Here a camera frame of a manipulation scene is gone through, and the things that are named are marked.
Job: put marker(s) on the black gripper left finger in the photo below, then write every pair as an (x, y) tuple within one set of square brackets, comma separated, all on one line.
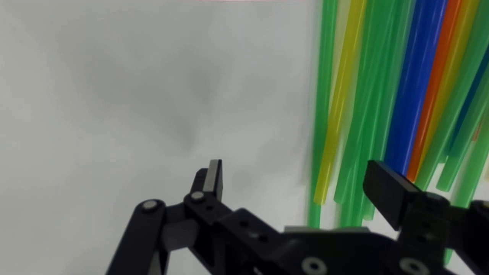
[(209, 177)]

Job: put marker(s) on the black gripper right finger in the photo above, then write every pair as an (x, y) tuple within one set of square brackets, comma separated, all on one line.
[(392, 192)]

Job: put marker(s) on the yellow plastic straw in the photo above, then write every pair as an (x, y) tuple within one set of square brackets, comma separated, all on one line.
[(452, 76), (337, 111)]

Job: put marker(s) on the orange plastic straw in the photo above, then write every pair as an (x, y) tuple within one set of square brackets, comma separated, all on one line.
[(436, 85)]

